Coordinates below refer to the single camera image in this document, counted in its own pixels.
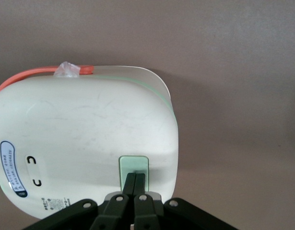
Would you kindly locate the clear plastic liner bag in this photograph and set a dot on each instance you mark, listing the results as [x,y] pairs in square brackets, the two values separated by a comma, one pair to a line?
[67,70]

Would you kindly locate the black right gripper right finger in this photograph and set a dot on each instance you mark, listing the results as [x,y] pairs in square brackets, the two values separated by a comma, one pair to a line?
[140,184]

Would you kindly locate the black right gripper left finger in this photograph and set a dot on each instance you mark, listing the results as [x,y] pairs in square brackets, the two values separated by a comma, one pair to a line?
[130,184]

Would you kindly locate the brown table cloth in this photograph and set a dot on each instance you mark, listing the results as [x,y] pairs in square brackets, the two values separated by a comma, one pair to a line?
[233,95]

